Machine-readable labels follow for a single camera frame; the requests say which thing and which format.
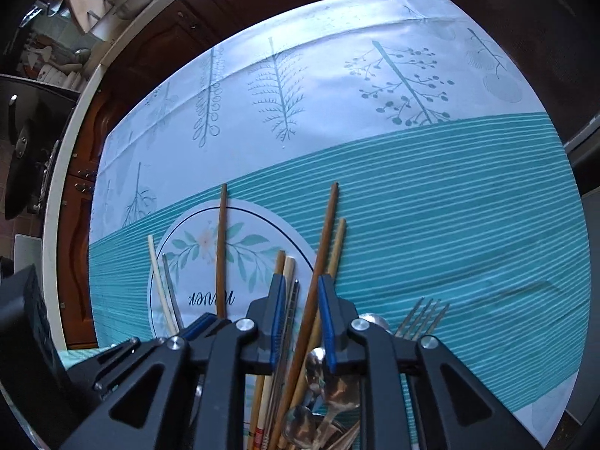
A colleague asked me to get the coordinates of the tan wooden chopstick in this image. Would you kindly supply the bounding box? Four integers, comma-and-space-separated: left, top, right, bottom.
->
246, 250, 285, 450

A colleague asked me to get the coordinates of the large silver spoon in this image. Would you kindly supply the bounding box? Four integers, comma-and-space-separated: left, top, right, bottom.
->
311, 373, 360, 450

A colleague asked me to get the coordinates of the long reddish-brown chopstick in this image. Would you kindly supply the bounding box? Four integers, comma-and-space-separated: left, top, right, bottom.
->
268, 182, 339, 450

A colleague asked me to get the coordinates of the pale wooden chopstick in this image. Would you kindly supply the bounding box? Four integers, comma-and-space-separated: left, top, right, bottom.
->
253, 256, 295, 449

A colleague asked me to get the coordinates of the teal leaf-print tablecloth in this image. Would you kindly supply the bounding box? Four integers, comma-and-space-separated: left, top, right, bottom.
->
88, 0, 591, 443

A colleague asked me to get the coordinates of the light bamboo chopstick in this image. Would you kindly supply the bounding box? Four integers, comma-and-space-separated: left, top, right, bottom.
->
279, 216, 347, 450

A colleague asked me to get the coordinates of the cream white chopstick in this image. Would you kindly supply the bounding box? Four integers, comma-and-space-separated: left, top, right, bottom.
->
147, 235, 177, 336

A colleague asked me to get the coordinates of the silver teaspoon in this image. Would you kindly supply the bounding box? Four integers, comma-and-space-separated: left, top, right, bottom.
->
283, 405, 323, 449

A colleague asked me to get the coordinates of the dark brown wooden chopstick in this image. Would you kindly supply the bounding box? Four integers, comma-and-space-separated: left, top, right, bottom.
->
216, 183, 227, 318

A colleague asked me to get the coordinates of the small silver spoon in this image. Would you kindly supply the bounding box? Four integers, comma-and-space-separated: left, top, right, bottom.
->
301, 346, 326, 410

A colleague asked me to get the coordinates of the stainless steel chopstick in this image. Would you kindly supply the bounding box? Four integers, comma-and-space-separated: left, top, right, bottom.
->
162, 254, 184, 332

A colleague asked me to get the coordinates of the silver metal fork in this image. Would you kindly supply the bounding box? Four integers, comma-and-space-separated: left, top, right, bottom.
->
394, 298, 450, 341

